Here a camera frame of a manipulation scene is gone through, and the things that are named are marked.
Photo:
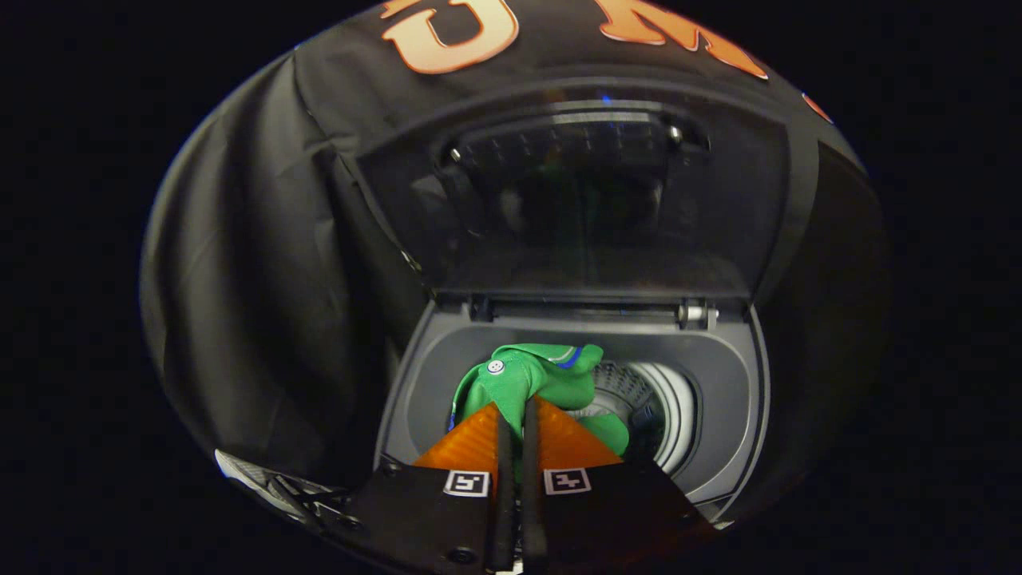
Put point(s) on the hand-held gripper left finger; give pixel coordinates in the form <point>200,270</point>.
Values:
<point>503,495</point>

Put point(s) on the green polo shirt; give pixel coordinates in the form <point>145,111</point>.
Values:
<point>527,383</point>

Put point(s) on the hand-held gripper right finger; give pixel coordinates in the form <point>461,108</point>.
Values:
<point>532,495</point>

